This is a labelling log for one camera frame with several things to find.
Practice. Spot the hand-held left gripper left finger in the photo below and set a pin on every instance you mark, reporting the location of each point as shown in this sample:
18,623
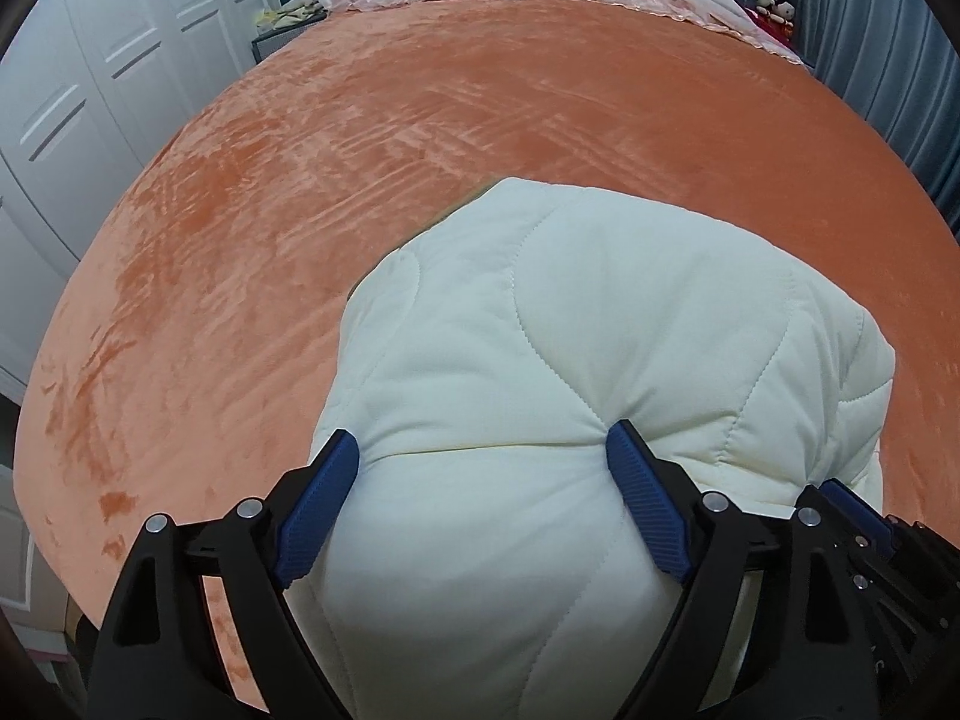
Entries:
315,517

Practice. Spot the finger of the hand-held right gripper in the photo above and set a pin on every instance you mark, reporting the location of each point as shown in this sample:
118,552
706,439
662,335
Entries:
862,511

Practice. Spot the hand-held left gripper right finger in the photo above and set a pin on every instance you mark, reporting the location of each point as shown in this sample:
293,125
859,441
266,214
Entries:
649,502

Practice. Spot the white quilted garment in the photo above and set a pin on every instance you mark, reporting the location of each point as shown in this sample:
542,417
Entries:
562,330

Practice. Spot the orange plush bed blanket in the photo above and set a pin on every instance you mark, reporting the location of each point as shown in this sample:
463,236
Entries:
300,165

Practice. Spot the grey curtain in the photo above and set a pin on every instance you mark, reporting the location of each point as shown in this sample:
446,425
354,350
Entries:
877,52

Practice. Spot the blue grey nightstand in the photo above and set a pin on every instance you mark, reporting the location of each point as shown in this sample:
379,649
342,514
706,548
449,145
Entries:
281,37

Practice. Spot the small red white doll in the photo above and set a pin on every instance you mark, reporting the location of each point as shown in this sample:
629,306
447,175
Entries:
776,11

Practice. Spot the white panelled wardrobe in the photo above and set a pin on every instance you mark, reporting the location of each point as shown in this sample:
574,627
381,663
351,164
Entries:
90,52

